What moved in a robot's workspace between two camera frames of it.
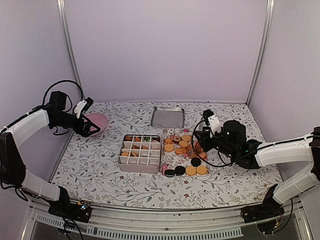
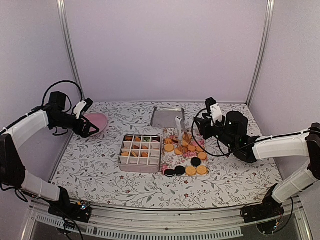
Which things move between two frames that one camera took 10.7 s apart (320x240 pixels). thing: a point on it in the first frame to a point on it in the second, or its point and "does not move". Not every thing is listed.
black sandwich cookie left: x=169 y=172 does not move
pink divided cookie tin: x=140 y=153 does not move
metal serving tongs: x=191 y=140 to x=179 y=120
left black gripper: x=85 y=132 does not move
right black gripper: x=204 y=141 to x=204 y=129
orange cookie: x=125 y=153 does not move
